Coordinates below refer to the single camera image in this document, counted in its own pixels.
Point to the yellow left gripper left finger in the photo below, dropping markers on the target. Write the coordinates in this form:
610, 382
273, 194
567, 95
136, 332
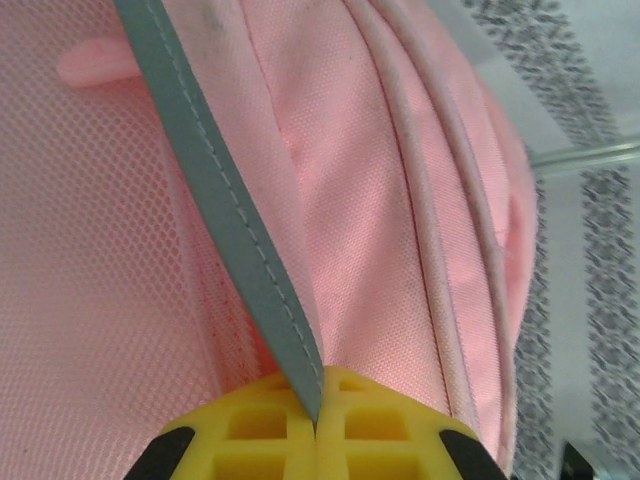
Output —
250, 440

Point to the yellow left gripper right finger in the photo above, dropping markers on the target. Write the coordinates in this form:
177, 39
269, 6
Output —
390, 440

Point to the pink student backpack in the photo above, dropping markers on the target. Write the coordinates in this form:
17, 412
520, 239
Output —
350, 200

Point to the aluminium frame post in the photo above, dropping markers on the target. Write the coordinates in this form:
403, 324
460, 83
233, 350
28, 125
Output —
590, 159

